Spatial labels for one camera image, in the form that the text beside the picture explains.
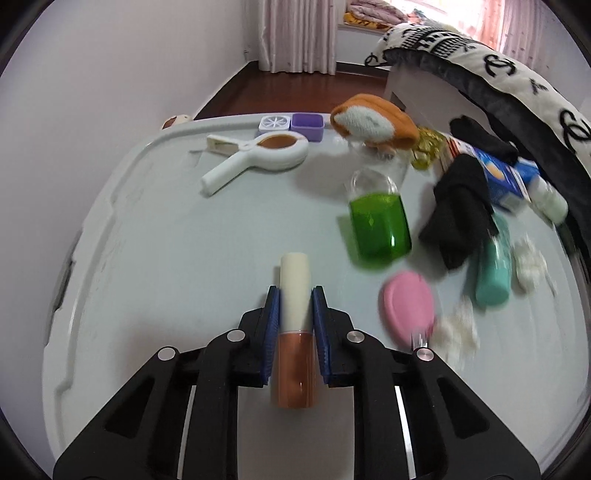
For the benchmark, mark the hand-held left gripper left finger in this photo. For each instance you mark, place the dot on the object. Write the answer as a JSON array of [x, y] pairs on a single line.
[[272, 337]]

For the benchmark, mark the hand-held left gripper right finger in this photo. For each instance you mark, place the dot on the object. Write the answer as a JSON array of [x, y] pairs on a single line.
[[321, 339]]

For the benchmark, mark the orange lip gloss tube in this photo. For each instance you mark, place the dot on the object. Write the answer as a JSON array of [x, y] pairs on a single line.
[[295, 295]]

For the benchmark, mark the pink oval case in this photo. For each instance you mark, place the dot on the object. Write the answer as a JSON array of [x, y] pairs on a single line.
[[406, 304]]

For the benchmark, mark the green liquid clear bottle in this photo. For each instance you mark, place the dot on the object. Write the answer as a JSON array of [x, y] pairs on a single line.
[[378, 226]]

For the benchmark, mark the crumpled white tissue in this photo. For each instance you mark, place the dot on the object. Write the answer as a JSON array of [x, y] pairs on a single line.
[[455, 332], [531, 263]]

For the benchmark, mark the white plastic clip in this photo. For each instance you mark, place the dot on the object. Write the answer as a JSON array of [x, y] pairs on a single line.
[[240, 166]]

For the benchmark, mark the teal bottle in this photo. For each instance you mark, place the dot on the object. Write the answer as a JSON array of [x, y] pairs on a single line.
[[494, 272]]

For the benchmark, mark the clear plastic cup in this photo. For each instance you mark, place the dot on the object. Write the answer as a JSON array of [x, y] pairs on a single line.
[[392, 164]]

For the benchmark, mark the black sock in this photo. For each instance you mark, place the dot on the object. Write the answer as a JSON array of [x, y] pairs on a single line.
[[459, 207]]

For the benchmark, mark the white slotted box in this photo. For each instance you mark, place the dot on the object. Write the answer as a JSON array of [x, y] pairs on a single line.
[[274, 124]]

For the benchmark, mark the purple box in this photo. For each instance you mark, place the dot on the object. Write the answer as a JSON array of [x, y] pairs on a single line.
[[307, 127]]

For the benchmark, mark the orange white fuzzy sock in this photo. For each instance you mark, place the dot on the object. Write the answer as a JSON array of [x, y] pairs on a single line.
[[369, 120]]

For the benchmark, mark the brown white plush toy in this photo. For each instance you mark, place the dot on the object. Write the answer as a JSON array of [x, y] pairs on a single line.
[[176, 121]]

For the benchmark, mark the blue white medicine box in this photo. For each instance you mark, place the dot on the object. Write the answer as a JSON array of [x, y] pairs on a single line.
[[503, 180]]

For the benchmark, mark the black cloth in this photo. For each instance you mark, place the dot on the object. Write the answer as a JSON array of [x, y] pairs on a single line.
[[480, 136]]

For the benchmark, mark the white green bottle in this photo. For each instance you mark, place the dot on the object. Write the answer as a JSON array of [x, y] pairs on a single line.
[[549, 203]]

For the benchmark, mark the pink dotted curtain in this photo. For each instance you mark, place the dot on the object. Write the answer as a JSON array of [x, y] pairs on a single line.
[[295, 32], [517, 27]]

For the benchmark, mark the yellow cloth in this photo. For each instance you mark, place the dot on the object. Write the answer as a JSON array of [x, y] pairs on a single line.
[[364, 21]]

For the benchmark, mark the black white printed blanket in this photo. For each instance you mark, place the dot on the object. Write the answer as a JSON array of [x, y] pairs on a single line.
[[521, 87]]

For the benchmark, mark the pink quilt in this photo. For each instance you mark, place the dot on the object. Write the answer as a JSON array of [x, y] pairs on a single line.
[[374, 9]]

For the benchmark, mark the colourful bedding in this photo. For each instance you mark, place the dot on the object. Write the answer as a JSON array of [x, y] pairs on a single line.
[[431, 18]]

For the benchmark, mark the white bed frame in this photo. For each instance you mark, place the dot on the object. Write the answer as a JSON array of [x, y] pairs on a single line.
[[425, 97]]

